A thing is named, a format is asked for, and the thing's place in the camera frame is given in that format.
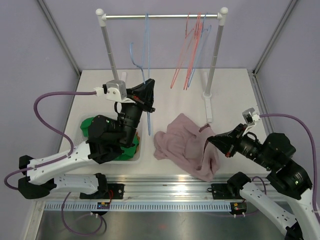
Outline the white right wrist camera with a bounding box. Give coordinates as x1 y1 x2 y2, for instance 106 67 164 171
242 107 260 135

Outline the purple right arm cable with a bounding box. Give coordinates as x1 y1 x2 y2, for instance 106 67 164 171
251 113 320 216

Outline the white plastic basket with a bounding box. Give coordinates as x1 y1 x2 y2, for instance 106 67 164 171
69 112 146 165

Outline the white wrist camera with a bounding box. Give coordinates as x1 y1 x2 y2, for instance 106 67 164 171
242 107 260 135
94 80 134 104

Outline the mauve tank top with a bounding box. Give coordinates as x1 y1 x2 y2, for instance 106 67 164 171
153 113 220 182

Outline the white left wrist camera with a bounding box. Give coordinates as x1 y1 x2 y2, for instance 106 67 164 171
94 80 134 104

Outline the light blue hanger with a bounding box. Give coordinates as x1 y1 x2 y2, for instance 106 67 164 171
184 12 211 90
129 12 153 136

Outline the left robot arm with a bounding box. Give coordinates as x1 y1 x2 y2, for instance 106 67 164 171
17 78 155 200

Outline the green tank top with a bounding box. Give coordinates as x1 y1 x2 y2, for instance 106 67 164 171
74 116 140 162

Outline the white slotted cable duct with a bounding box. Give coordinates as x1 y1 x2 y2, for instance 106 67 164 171
44 201 231 212

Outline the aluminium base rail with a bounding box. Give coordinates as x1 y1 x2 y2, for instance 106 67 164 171
106 174 232 202

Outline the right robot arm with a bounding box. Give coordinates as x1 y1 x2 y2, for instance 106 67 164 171
207 123 320 240

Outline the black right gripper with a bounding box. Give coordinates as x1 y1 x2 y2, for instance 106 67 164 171
207 122 275 169

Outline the white clothes rack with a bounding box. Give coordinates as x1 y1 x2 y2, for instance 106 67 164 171
95 7 229 123

